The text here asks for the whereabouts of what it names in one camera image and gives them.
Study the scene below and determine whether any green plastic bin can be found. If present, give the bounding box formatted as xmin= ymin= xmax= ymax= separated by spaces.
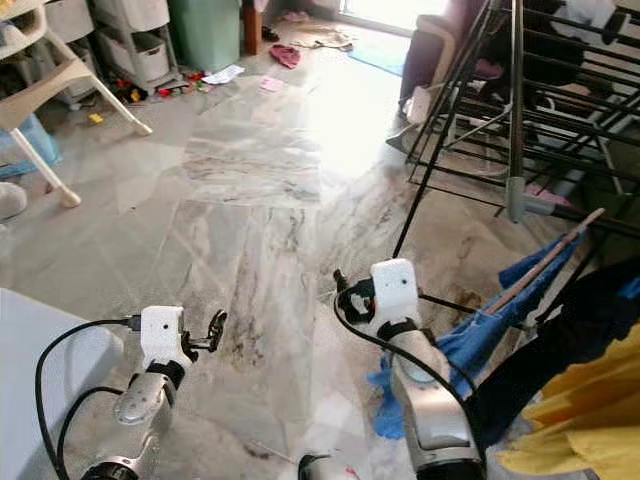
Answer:
xmin=168 ymin=0 xmax=244 ymax=73

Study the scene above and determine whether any robot right leg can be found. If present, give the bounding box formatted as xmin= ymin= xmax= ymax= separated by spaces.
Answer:
xmin=298 ymin=452 xmax=363 ymax=480

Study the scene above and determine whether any yellow garment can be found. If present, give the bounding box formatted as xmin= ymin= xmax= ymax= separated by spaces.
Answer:
xmin=495 ymin=322 xmax=640 ymax=480

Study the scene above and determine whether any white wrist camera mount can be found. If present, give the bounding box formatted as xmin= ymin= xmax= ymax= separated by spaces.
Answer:
xmin=138 ymin=305 xmax=186 ymax=364
xmin=370 ymin=258 xmax=420 ymax=331

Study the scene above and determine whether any light blue plastic container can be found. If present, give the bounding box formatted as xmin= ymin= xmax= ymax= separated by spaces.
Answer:
xmin=0 ymin=112 xmax=63 ymax=181

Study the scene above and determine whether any black garment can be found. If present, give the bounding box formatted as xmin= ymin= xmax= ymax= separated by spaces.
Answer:
xmin=465 ymin=255 xmax=640 ymax=451

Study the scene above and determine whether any grey plastic drawer unit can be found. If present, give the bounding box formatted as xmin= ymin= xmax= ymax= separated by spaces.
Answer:
xmin=90 ymin=0 xmax=183 ymax=93

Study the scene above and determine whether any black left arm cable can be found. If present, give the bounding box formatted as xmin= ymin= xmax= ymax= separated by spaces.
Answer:
xmin=35 ymin=317 xmax=146 ymax=480

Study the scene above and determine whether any dark pink cloth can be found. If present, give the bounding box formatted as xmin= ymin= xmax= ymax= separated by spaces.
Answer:
xmin=268 ymin=42 xmax=302 ymax=70

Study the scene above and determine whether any light blue folding table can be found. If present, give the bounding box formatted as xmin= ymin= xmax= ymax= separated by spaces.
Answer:
xmin=0 ymin=288 xmax=124 ymax=480

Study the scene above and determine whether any beige white high chair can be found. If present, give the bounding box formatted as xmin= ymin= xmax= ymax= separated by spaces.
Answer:
xmin=0 ymin=0 xmax=154 ymax=209

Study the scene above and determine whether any blue shirt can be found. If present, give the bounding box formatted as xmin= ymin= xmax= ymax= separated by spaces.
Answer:
xmin=368 ymin=232 xmax=583 ymax=441

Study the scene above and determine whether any grey round object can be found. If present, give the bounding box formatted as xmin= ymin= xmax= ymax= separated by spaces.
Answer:
xmin=0 ymin=182 xmax=29 ymax=221

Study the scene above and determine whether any black metal drying rack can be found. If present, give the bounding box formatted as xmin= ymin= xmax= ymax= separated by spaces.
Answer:
xmin=390 ymin=0 xmax=640 ymax=263

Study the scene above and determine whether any blue floor mat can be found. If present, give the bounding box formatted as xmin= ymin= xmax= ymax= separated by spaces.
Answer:
xmin=348 ymin=40 xmax=411 ymax=78

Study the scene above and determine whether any white paper sheet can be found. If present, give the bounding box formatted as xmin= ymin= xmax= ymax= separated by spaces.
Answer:
xmin=202 ymin=64 xmax=247 ymax=85

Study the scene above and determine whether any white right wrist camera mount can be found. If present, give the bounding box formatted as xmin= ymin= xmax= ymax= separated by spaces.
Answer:
xmin=370 ymin=258 xmax=420 ymax=331

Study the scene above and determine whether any purple armchair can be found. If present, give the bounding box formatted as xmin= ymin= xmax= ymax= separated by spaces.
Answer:
xmin=400 ymin=0 xmax=496 ymax=106

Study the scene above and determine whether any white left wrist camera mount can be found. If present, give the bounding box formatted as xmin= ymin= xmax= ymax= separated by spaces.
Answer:
xmin=138 ymin=305 xmax=186 ymax=364

